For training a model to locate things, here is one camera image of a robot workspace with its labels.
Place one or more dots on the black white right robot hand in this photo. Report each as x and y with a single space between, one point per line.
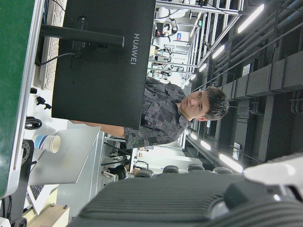
165 203

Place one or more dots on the long ceiling light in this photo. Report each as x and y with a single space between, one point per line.
205 144
230 163
218 51
251 17

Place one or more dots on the dark-haired person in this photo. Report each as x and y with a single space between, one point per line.
161 113

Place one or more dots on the grey laptop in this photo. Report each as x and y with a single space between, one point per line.
71 156

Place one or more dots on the beige wooden board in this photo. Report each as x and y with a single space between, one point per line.
52 216

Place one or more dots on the white laptop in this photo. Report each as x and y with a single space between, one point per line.
35 191

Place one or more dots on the paper cup blue stripes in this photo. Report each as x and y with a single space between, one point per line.
47 143

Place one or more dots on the black Huawei monitor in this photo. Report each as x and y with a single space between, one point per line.
101 82

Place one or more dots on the black metal flange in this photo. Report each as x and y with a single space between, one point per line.
27 151

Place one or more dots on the black plug connectors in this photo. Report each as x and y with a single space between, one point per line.
41 101

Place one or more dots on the white keyboard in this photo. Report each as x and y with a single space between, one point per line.
50 47

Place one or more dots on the green conveyor belt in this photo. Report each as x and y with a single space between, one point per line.
11 71

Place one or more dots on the grey ventilation duct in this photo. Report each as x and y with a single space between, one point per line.
265 75

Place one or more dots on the background aluminium frame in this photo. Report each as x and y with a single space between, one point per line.
213 14

